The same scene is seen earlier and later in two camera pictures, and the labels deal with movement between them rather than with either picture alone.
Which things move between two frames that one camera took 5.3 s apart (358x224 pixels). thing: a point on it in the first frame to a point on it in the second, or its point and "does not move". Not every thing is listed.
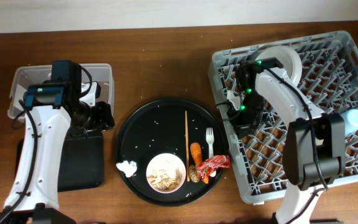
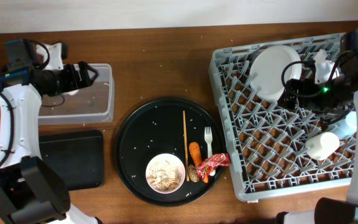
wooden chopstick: [187, 147] does not move
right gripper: [242, 129] to [306, 86]
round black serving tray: [177, 145] does not move
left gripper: [105, 119] to [74, 83]
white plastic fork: [209, 136] does not move
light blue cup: [353, 119] does not move
